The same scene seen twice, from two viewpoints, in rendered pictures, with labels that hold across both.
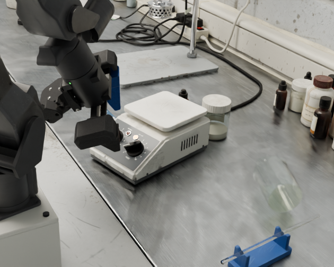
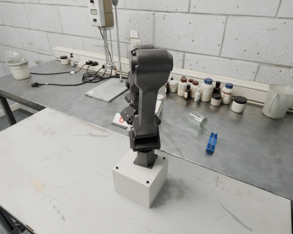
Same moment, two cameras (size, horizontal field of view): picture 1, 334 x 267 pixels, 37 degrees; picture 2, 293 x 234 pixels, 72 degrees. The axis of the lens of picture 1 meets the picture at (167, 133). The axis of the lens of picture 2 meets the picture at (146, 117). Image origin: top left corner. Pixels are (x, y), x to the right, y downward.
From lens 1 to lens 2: 45 cm
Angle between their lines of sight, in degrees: 25
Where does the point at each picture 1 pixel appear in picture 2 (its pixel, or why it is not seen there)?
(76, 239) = not seen: hidden behind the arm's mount
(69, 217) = not seen: hidden behind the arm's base
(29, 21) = (136, 88)
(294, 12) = not seen: hidden behind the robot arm
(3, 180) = (152, 152)
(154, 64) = (111, 88)
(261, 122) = (167, 99)
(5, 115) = (155, 128)
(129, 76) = (107, 96)
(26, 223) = (162, 164)
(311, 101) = (182, 87)
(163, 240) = (181, 151)
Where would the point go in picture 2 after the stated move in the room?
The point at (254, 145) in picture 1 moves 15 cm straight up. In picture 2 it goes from (173, 108) to (176, 84)
